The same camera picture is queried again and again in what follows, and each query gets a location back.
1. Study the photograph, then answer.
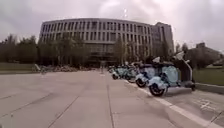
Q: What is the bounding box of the curved grey building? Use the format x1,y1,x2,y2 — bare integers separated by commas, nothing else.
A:
38,17,175,68

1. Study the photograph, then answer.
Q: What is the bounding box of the grey concrete slab pavement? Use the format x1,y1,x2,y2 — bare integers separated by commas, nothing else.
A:
0,69,224,128

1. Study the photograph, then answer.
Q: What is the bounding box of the row of blue-white scooters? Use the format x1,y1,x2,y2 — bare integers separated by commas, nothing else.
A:
108,50,197,98

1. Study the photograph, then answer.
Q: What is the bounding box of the row of parked bicycles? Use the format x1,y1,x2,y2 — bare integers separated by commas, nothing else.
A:
33,63,91,74

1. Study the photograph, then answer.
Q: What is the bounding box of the row of trees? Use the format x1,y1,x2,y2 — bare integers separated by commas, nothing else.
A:
0,33,174,67

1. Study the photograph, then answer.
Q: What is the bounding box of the distant dark building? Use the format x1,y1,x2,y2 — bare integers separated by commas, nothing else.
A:
184,41,224,70

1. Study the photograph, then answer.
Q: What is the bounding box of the grass lawn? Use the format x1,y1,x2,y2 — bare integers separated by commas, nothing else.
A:
192,67,224,87
0,62,43,75

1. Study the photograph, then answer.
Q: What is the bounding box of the grey kerb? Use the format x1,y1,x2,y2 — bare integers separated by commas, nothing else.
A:
194,82,224,96

